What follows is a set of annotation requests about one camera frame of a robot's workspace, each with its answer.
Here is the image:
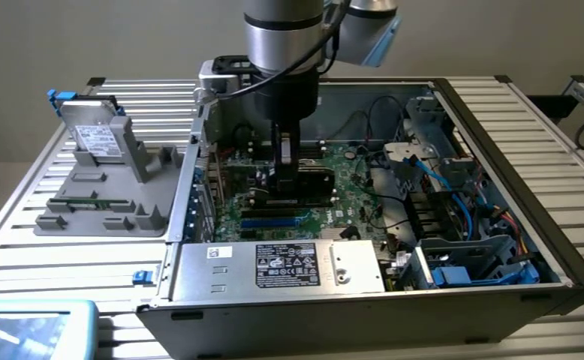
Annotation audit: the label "blue disk carrier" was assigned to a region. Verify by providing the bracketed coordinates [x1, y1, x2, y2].
[45, 88, 125, 118]

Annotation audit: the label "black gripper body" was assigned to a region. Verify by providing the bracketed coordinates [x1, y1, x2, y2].
[248, 70, 322, 123]

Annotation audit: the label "black expansion slot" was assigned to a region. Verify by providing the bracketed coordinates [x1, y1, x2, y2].
[239, 208, 298, 221]

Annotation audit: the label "open black PC case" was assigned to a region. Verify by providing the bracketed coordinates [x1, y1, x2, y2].
[133, 76, 584, 356]

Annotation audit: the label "disk bay with blue tray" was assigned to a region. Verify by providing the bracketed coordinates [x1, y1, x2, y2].
[414, 234, 544, 290]

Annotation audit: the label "blue SATA wire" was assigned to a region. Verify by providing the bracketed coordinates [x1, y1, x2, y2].
[410, 156, 474, 241]

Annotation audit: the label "metal drive cage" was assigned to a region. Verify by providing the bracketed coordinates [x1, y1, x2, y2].
[385, 94, 478, 193]

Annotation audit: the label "black looped wire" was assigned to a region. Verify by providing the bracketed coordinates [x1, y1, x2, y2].
[363, 95, 406, 153]

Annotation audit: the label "grey parts rack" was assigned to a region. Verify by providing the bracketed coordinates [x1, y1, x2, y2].
[33, 115, 186, 239]

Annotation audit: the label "blue expansion slot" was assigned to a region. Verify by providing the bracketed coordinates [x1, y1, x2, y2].
[239, 217, 298, 230]

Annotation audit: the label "green RAM stick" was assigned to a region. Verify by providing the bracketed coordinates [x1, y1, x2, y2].
[61, 197, 133, 209]

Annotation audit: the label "silver power supply unit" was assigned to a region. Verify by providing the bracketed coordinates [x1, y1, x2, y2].
[169, 239, 389, 302]

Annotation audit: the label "light blue bin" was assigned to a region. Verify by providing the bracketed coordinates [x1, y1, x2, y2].
[0, 298, 97, 360]

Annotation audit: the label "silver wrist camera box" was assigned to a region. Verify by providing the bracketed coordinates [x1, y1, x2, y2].
[194, 55, 252, 107]

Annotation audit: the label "black fan shroud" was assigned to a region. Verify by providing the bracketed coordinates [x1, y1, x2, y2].
[399, 190, 455, 243]

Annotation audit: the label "black RAM slots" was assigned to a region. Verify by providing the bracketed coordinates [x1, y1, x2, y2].
[296, 142, 324, 160]

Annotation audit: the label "coloured power wires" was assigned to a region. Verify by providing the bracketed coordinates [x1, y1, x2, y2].
[489, 208, 536, 266]

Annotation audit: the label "green motherboard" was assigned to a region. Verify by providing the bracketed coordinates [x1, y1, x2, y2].
[210, 142, 390, 245]

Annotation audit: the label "silver hard disk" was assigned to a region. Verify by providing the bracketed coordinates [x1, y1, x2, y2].
[57, 100, 123, 159]

